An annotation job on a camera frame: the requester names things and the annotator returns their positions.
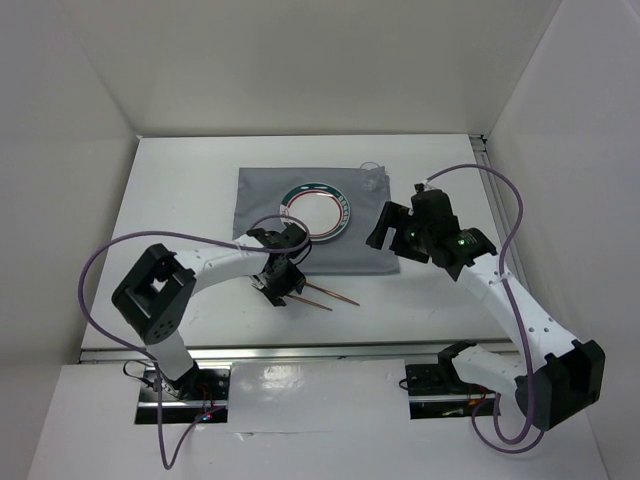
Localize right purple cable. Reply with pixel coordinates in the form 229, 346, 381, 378
424, 164, 546, 454

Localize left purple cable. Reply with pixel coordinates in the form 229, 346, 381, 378
79, 214, 314, 471

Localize purple cable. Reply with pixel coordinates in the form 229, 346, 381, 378
424, 164, 546, 454
79, 214, 314, 471

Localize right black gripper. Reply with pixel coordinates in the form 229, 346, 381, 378
366, 200, 434, 263

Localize copper knife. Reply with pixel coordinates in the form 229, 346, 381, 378
305, 282, 360, 307

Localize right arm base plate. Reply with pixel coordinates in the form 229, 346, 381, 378
398, 364, 495, 420

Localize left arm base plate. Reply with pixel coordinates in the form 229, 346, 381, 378
133, 365, 231, 425

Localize aluminium front rail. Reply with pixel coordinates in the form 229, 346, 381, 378
79, 339, 549, 365

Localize white plate green red rim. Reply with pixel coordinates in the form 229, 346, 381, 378
279, 182, 351, 243

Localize clear glass cup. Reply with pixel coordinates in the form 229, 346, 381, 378
359, 161, 386, 192

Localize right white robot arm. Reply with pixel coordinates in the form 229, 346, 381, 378
366, 189, 605, 431

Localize copper fork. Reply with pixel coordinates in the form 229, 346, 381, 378
286, 295, 333, 312

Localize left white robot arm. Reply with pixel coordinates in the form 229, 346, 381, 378
112, 224, 310, 399

